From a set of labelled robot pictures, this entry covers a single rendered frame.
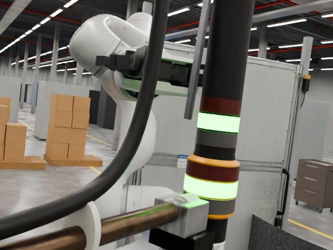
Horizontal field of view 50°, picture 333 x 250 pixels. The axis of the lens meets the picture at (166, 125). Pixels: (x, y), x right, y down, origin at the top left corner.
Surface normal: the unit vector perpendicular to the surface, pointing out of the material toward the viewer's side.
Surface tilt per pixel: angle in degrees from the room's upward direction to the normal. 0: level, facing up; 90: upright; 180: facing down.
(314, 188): 90
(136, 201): 57
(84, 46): 106
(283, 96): 90
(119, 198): 49
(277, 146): 90
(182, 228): 90
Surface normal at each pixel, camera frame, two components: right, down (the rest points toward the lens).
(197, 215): 0.80, 0.13
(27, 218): 0.67, -0.48
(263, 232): -0.92, -0.09
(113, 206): 0.04, -0.27
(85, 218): -0.59, -0.03
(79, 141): 0.50, 0.11
